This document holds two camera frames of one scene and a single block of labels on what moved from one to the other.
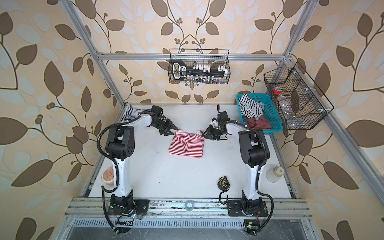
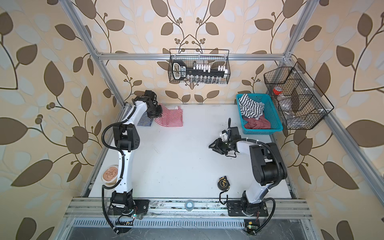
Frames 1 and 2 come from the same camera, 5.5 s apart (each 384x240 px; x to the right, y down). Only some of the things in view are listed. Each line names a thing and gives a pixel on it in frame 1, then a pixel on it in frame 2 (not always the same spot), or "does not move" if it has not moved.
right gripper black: (209, 133) → (216, 148)
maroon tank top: (261, 123) does not move
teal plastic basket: (270, 112) does not move
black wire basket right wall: (302, 105) does not move
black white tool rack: (198, 72) does not move
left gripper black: (169, 126) → (159, 113)
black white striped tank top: (250, 108) does not move
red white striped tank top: (187, 144) → (170, 117)
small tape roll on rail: (189, 205) does not move
